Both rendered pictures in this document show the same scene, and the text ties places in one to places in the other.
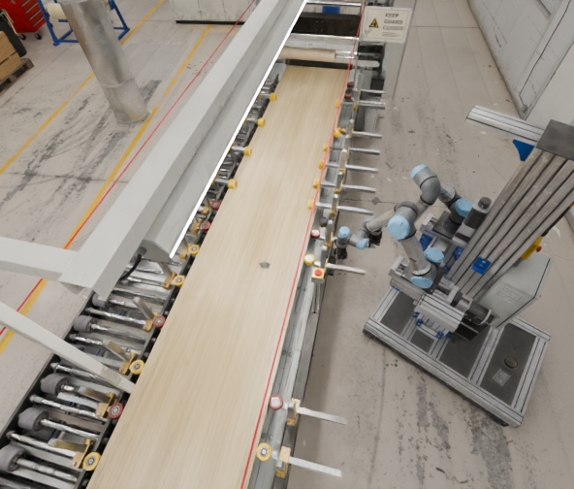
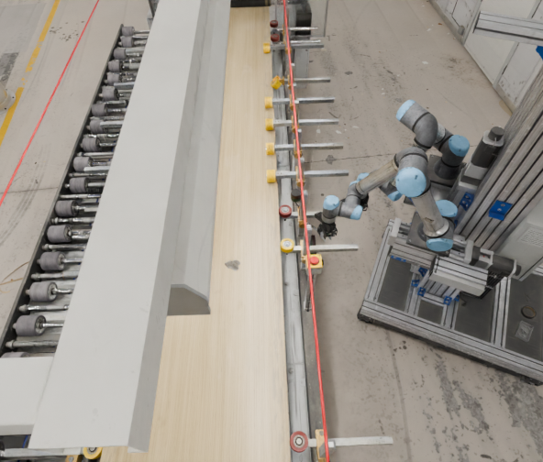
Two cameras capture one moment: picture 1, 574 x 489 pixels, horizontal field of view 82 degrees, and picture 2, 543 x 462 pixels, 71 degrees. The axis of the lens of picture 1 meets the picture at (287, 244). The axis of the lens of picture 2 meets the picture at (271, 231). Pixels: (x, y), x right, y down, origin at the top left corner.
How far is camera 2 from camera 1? 0.40 m
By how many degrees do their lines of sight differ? 9
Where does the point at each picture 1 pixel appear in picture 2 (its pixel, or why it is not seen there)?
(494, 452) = (535, 418)
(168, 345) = not seen: hidden behind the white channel
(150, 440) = not seen: outside the picture
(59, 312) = not seen: outside the picture
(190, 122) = (176, 53)
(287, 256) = (259, 247)
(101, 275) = (136, 402)
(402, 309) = (398, 280)
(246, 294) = (219, 308)
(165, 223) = (189, 244)
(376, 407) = (396, 402)
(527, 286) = not seen: outside the picture
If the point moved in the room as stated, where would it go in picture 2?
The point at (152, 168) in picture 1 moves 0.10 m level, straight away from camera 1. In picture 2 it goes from (144, 142) to (100, 103)
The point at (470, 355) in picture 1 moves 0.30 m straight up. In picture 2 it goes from (485, 315) to (506, 297)
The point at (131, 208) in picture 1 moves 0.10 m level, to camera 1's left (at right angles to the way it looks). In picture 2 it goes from (137, 228) to (27, 256)
